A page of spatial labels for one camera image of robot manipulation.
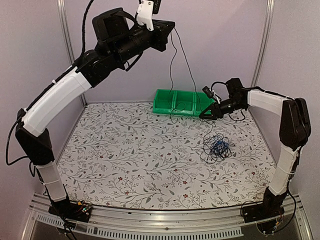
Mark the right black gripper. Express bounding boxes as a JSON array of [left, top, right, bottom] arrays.
[[199, 97, 246, 121]]

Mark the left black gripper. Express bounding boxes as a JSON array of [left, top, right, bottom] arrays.
[[112, 19, 176, 65]]

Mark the thin black cable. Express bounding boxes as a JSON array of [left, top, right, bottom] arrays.
[[168, 26, 214, 136]]

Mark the blue cable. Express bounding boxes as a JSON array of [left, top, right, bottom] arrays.
[[210, 139, 232, 155]]

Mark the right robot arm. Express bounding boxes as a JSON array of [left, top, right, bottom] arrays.
[[199, 78, 311, 222]]

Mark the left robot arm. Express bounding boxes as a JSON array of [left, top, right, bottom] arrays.
[[9, 0, 175, 217]]

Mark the right green bin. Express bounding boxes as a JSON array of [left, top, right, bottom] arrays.
[[192, 92, 215, 117]]

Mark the green bin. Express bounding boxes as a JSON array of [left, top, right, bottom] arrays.
[[173, 90, 194, 116], [192, 92, 215, 117], [152, 89, 176, 115]]

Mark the middle green bin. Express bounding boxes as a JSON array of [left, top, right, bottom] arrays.
[[173, 90, 194, 116]]

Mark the left green bin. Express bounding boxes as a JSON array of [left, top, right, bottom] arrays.
[[152, 89, 176, 115]]

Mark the floral table mat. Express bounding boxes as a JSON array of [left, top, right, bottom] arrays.
[[58, 102, 276, 210]]

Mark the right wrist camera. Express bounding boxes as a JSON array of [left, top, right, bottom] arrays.
[[202, 86, 222, 104]]

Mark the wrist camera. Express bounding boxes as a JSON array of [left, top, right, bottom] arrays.
[[202, 86, 222, 104], [135, 0, 161, 32]]

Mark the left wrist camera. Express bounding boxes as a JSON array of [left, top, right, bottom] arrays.
[[135, 0, 161, 32]]

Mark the left aluminium post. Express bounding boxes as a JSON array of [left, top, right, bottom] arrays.
[[56, 0, 86, 106]]

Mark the aluminium post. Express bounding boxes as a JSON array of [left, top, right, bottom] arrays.
[[56, 0, 86, 106], [251, 0, 275, 87]]

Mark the front aluminium rail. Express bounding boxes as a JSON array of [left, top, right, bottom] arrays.
[[21, 193, 315, 240]]

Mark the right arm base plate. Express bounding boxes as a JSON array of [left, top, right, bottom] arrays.
[[240, 200, 285, 223]]

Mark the right aluminium post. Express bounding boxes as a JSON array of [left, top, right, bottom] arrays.
[[251, 0, 275, 87]]

